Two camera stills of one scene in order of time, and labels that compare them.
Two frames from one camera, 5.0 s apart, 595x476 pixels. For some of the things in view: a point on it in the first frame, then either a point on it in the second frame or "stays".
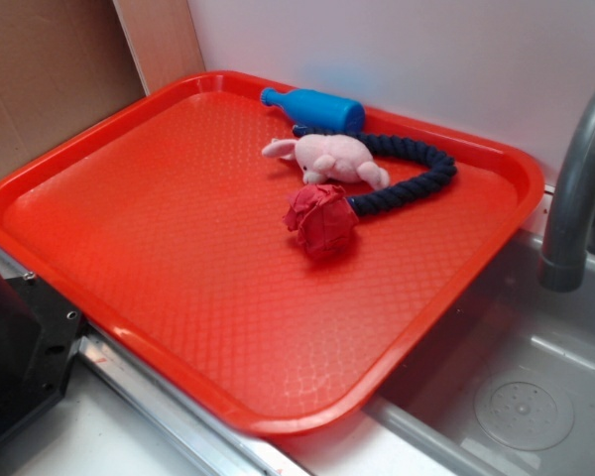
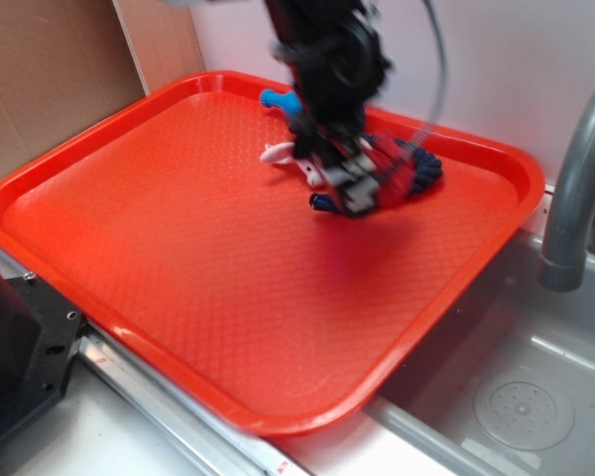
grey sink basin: [523, 385] stays
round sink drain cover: [524, 411] stays
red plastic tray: [162, 227] stays
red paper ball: [323, 219] -> [395, 169]
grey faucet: [563, 265] stays
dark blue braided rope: [443, 172] -> [427, 169]
